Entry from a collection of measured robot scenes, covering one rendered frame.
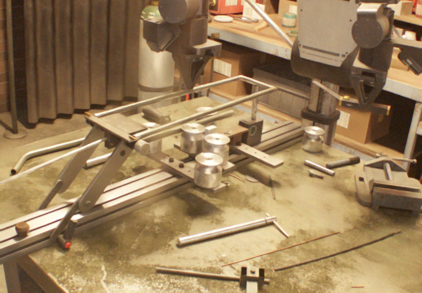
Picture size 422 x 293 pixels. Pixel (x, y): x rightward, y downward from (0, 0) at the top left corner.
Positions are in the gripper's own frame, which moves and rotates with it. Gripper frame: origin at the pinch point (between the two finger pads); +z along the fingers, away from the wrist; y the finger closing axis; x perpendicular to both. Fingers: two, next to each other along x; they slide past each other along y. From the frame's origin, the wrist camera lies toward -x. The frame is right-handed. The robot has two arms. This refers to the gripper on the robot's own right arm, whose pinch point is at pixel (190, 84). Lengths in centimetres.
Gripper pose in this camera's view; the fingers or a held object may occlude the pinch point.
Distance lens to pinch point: 105.2
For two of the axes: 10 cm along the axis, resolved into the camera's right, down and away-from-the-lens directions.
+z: -0.5, 9.0, 4.3
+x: 7.2, -2.6, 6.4
